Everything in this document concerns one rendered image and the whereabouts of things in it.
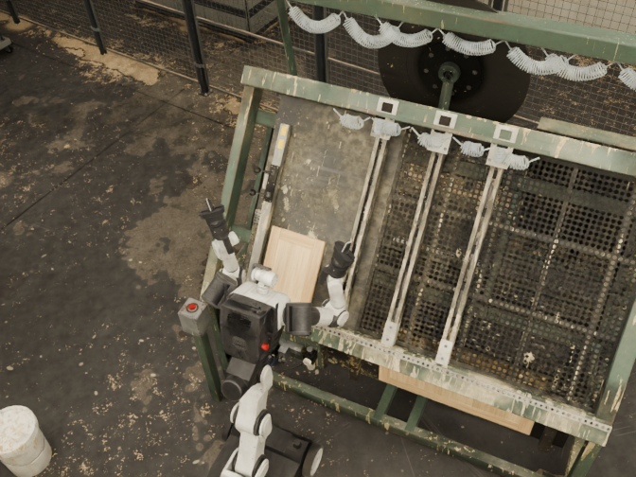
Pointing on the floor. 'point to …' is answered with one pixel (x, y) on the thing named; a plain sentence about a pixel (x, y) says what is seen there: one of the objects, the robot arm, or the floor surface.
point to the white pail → (23, 442)
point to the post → (209, 366)
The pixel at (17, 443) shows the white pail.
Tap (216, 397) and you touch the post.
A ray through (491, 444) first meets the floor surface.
